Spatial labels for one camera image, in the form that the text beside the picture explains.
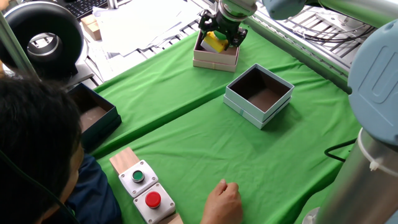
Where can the person body dark blue clothes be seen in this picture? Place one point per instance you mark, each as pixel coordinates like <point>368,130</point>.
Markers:
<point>93,199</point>

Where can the pink cardboard box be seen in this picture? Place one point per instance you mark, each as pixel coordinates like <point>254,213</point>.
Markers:
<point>214,59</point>

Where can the white paper sheet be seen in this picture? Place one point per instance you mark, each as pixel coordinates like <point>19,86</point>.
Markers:
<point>115,65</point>

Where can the white zip tie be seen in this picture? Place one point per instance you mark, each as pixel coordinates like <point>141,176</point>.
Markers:
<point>374,164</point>

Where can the person right hand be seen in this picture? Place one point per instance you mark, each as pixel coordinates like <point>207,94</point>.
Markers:
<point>222,205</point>

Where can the red green button station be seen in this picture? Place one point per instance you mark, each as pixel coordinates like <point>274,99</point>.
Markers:
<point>124,160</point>

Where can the black keyboard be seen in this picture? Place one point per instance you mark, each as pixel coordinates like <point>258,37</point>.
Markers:
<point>84,6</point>

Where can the green table cloth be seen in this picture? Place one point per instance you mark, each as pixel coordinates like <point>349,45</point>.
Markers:
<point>202,140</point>

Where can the grey aluminium frame rail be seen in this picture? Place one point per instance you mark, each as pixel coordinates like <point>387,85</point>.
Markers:
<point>298,53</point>

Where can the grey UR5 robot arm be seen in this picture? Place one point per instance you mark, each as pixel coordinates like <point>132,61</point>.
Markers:
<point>373,77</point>

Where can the person head black hair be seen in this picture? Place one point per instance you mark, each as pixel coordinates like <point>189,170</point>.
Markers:
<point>34,140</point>

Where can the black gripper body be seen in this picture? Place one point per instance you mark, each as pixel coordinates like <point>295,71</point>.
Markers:
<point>228,23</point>

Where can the white station green button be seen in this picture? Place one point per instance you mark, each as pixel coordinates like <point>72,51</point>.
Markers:
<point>146,184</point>

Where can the aluminium frame post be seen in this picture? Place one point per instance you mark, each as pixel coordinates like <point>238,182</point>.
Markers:
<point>14,46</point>

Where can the white station red button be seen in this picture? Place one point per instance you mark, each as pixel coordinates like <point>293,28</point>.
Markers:
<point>161,209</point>

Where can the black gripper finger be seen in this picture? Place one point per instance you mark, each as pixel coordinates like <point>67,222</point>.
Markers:
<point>206,21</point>
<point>238,39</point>

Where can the light blue cardboard box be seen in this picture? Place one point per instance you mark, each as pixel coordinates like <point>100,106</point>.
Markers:
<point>242,105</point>

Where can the yellow box green mushroom button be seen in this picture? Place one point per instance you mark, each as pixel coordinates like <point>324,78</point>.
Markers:
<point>214,43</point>

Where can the dark blue cardboard box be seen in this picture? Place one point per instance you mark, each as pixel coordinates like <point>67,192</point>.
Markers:
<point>102,127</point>

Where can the white paper stack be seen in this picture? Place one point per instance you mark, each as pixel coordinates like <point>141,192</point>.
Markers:
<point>140,25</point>

